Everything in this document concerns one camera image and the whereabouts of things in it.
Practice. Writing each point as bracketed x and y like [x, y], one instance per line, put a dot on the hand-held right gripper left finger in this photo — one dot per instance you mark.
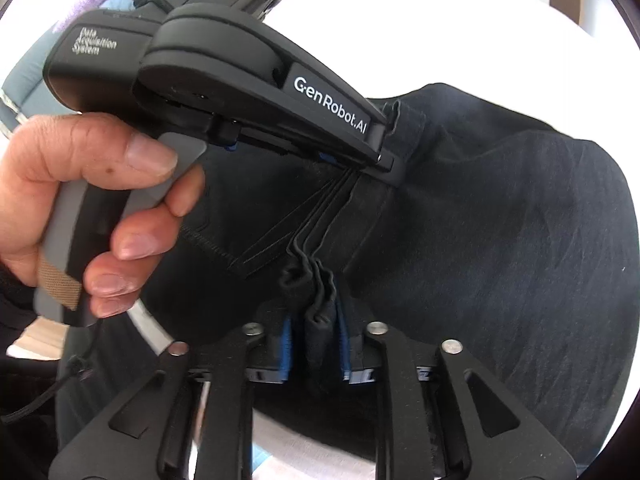
[286, 347]

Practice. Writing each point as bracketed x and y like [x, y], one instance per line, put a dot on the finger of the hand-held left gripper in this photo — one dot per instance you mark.
[350, 166]

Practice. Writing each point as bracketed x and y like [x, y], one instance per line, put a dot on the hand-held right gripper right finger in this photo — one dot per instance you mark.
[345, 352]

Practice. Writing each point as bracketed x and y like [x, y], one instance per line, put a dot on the black pants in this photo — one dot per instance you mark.
[475, 235]

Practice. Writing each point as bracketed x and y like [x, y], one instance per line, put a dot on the person's left hand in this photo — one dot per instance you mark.
[60, 145]

